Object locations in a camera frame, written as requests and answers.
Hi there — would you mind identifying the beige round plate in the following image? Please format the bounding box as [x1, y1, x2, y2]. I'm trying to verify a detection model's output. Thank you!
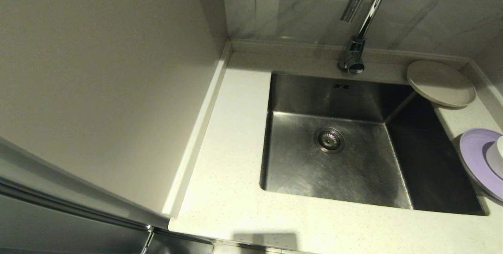
[407, 60, 477, 108]

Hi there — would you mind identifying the purple round plate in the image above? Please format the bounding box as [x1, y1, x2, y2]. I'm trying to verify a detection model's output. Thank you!
[459, 129, 503, 202]

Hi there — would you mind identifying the white round cup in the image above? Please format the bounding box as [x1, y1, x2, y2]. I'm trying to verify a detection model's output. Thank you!
[495, 135, 503, 180]

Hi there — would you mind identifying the stainless steel sink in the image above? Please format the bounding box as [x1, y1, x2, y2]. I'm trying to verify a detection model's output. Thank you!
[259, 71, 490, 216]

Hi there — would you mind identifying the round metal drain strainer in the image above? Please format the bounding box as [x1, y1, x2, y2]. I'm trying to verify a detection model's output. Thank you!
[314, 127, 345, 154]

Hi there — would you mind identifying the chrome gooseneck faucet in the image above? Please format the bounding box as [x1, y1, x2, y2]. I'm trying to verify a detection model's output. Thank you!
[338, 0, 394, 75]

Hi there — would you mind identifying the beige cabinet side panel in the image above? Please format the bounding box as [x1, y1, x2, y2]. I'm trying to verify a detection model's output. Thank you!
[0, 0, 229, 223]

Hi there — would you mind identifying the grey cabinet door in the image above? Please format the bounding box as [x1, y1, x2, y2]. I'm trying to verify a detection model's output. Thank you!
[0, 136, 215, 254]

